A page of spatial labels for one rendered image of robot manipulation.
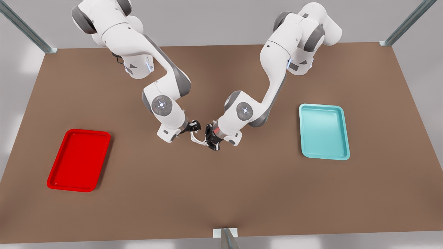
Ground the white drainage pipe clamp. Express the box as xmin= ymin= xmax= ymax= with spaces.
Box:
xmin=190 ymin=132 xmax=208 ymax=147

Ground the teal rectangular tray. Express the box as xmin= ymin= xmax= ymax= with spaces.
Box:
xmin=299 ymin=103 xmax=351 ymax=161

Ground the red rectangular tray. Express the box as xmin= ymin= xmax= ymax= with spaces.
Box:
xmin=47 ymin=129 xmax=111 ymax=193

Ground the silver frame post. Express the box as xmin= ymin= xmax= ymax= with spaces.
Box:
xmin=213 ymin=228 xmax=240 ymax=249
xmin=0 ymin=2 xmax=58 ymax=54
xmin=379 ymin=0 xmax=438 ymax=47

